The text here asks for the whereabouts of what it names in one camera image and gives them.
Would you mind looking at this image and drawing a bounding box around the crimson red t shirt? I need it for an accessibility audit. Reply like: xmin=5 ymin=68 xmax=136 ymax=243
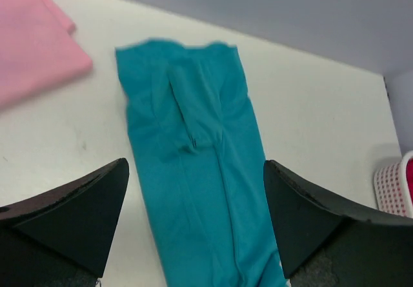
xmin=400 ymin=152 xmax=412 ymax=218

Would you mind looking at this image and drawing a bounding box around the folded pink t shirt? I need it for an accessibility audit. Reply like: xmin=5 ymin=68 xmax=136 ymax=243
xmin=1 ymin=0 xmax=92 ymax=106

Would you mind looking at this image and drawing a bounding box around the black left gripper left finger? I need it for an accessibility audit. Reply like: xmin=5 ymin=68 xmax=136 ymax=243
xmin=1 ymin=158 xmax=130 ymax=286

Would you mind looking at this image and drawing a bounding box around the teal t shirt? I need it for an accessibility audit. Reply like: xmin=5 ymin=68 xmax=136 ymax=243
xmin=116 ymin=39 xmax=287 ymax=286

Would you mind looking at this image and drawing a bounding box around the white plastic basket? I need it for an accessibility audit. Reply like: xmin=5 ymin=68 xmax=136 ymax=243
xmin=373 ymin=151 xmax=412 ymax=218

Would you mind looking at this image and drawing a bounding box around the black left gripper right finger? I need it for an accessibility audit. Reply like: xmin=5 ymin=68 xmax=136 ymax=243
xmin=264 ymin=161 xmax=412 ymax=286

